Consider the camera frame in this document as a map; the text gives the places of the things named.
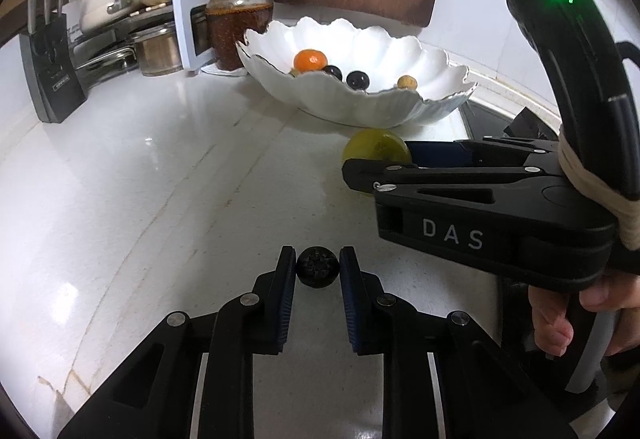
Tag green round fruit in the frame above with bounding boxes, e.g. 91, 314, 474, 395
341, 129, 413, 197

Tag beige string wrap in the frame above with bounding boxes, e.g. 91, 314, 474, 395
557, 132, 640, 252

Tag white scalloped bowl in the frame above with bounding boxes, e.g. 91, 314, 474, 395
236, 16, 478, 128

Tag white plastic cutting board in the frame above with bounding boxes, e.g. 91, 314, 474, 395
171, 0, 241, 72

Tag metal dish rack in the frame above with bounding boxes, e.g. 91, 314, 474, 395
70, 6, 176, 87

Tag person's right hand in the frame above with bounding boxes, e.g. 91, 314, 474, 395
529, 268, 640, 361

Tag small steel pot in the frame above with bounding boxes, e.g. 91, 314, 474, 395
127, 26, 183, 77

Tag small white pot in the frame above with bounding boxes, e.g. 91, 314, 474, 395
79, 0, 138, 35

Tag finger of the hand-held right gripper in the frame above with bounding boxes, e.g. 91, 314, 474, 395
341, 158, 569, 211
407, 136, 562, 168

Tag glass sauce jar green lid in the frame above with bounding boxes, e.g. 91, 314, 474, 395
205, 0, 275, 71

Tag orange kumquat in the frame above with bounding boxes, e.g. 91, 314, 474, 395
292, 48, 329, 74

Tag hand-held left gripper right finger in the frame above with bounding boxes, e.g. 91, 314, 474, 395
339, 245, 578, 439

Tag black knife block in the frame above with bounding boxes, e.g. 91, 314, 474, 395
19, 14, 86, 124

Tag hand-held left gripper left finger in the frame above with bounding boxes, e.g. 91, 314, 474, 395
57, 245, 297, 439

